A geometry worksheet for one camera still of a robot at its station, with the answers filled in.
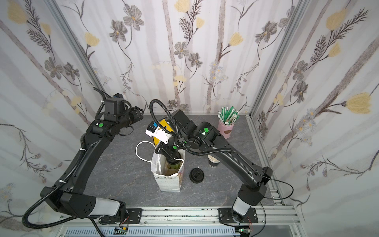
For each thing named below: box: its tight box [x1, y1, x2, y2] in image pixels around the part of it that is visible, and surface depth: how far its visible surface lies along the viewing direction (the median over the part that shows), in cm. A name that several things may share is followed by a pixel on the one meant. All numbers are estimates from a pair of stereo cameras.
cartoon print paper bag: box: [150, 149, 186, 193], surface depth 70 cm
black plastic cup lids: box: [189, 167, 205, 185], surface depth 87 cm
